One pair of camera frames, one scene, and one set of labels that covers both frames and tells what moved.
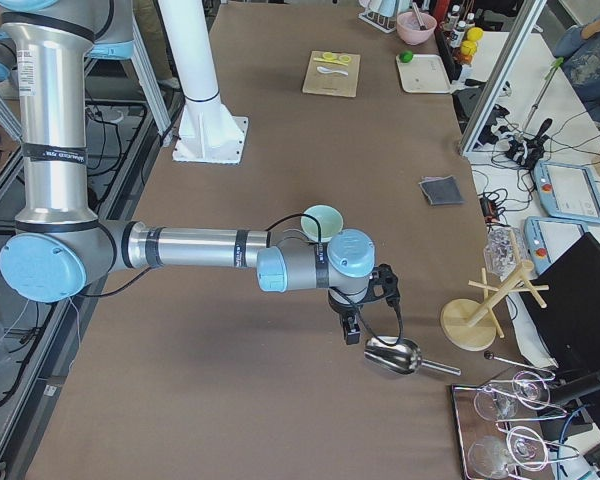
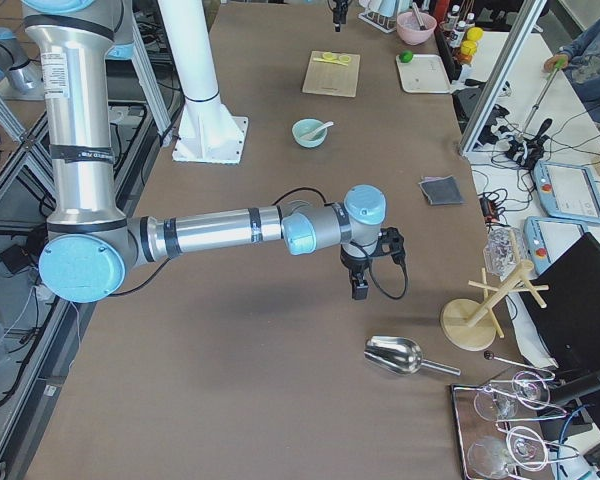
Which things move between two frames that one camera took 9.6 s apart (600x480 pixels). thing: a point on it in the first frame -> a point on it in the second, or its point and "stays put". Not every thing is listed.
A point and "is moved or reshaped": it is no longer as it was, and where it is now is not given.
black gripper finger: [358, 329] -> [365, 287]
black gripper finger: [351, 330] -> [359, 292]
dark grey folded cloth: [441, 190] stays put
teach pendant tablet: [569, 191] stays put
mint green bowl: [320, 221] is moved or reshaped
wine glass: [530, 390] stays put
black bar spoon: [490, 355] stays put
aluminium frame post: [502, 73] stays put
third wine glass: [527, 448] stays put
